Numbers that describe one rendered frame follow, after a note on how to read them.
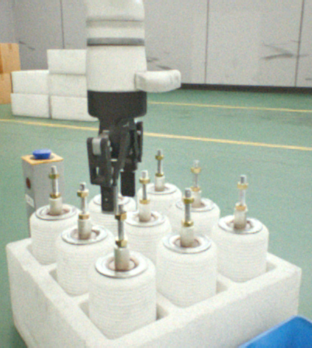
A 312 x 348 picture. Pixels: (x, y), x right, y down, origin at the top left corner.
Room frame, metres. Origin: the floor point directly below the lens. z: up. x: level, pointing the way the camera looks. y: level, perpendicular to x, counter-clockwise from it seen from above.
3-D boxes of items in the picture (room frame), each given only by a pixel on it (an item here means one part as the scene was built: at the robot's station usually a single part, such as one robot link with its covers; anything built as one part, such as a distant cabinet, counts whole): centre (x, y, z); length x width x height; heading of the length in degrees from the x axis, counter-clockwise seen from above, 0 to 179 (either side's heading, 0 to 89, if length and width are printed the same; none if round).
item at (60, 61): (3.51, 0.57, 0.45); 0.39 x 0.39 x 0.18; 65
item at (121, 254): (0.53, 0.04, 0.26); 0.02 x 0.02 x 0.03
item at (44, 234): (0.72, 0.18, 0.16); 0.10 x 0.10 x 0.18
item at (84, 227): (0.63, 0.11, 0.26); 0.02 x 0.02 x 0.03
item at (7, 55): (4.59, 1.61, 0.45); 0.30 x 0.24 x 0.30; 62
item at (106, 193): (0.48, 0.06, 0.37); 0.03 x 0.01 x 0.05; 163
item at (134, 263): (0.53, 0.04, 0.25); 0.08 x 0.08 x 0.01
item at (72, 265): (0.63, 0.11, 0.16); 0.10 x 0.10 x 0.18
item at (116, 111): (0.53, 0.04, 0.45); 0.08 x 0.08 x 0.09
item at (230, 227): (0.66, -0.15, 0.25); 0.08 x 0.08 x 0.01
